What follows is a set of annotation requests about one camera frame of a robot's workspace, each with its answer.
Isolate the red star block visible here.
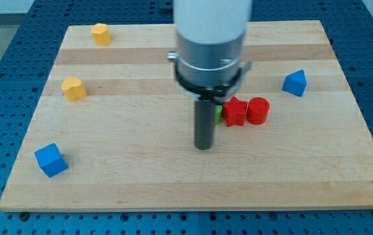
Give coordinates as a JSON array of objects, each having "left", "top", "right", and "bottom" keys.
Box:
[{"left": 222, "top": 96, "right": 248, "bottom": 127}]

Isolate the green block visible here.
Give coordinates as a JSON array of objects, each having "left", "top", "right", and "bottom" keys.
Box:
[{"left": 215, "top": 105, "right": 222, "bottom": 125}]

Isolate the blue cube block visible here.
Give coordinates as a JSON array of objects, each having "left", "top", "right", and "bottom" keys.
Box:
[{"left": 35, "top": 143, "right": 68, "bottom": 178}]

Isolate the wooden board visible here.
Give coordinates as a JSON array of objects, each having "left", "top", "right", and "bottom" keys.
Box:
[{"left": 0, "top": 20, "right": 373, "bottom": 212}]

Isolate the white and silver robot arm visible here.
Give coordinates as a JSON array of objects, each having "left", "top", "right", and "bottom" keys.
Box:
[{"left": 168, "top": 0, "right": 252, "bottom": 103}]

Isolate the yellow heart block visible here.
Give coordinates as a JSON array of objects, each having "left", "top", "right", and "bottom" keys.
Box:
[{"left": 61, "top": 77, "right": 87, "bottom": 102}]

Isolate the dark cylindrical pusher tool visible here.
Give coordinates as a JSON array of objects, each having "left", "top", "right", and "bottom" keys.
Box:
[{"left": 194, "top": 101, "right": 216, "bottom": 150}]

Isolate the red cylinder block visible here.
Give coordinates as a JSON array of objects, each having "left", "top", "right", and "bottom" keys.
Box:
[{"left": 246, "top": 97, "right": 270, "bottom": 125}]

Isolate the yellow pentagon block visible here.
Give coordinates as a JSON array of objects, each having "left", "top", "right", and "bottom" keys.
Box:
[{"left": 91, "top": 23, "right": 112, "bottom": 46}]

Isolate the blue triangle block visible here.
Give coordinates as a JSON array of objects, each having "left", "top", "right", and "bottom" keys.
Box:
[{"left": 282, "top": 70, "right": 307, "bottom": 97}]

